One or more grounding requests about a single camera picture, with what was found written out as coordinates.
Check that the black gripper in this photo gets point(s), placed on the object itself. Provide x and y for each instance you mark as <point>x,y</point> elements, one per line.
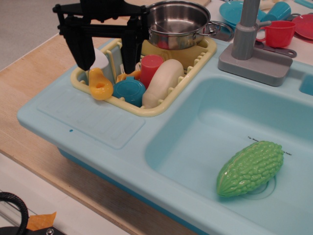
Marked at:
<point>79,22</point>

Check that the toy knife yellow handle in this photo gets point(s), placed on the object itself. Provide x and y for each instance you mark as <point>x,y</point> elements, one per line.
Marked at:
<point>100,87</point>

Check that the stainless steel pot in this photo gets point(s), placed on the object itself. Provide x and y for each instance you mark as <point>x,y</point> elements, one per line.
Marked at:
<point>178,24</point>

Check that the metal pot lid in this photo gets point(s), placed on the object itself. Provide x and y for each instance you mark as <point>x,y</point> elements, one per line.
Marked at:
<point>223,30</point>

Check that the orange dish brush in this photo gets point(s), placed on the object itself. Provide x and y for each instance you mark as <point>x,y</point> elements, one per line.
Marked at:
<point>136,73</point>

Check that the red plastic cup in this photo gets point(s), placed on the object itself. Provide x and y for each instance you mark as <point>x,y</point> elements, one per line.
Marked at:
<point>149,65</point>

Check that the pale yellow dish rack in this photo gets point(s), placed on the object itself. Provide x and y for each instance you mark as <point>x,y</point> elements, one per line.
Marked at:
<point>193,60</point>

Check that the cream toy bottle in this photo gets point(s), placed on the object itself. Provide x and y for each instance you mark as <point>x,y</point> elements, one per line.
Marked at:
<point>165,77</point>

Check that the teal plate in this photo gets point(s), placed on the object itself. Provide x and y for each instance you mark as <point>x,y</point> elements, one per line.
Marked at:
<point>230,11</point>

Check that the grey toy faucet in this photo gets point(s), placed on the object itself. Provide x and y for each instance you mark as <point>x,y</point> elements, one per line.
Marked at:
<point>242,58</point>

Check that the grey toy utensil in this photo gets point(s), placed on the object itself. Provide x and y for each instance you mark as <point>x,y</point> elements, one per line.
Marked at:
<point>283,51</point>

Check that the light blue toy sink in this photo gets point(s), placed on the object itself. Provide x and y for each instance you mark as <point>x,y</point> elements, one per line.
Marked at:
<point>173,159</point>

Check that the red mug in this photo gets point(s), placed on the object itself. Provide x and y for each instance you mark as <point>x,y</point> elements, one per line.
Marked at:
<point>278,34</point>

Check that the teal cup in background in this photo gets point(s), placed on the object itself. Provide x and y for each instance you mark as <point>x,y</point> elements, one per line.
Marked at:
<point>279,12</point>

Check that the green bitter melon toy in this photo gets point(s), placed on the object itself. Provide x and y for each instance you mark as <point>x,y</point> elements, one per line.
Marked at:
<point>249,169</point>

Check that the orange tape piece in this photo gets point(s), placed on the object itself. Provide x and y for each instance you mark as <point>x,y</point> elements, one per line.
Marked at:
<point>38,222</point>

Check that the red plate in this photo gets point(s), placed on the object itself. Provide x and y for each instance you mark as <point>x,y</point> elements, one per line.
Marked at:
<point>304,26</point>

